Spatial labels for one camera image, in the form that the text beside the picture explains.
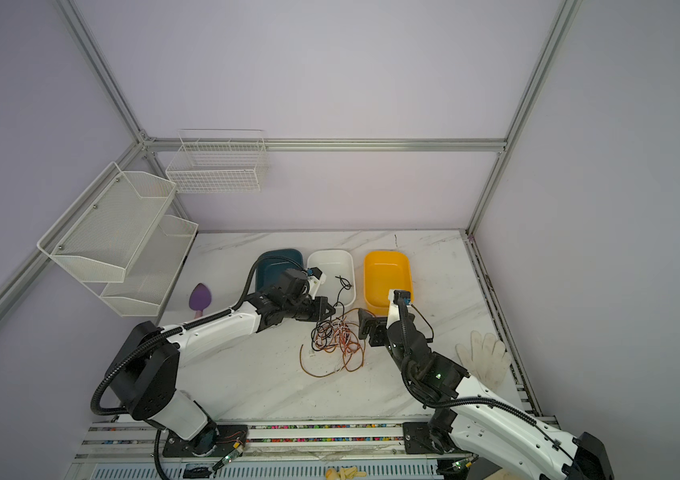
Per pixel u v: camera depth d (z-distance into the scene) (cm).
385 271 108
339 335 90
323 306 75
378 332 66
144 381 44
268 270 110
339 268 104
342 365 84
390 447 73
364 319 66
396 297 64
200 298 101
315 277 79
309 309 75
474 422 60
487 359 88
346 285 102
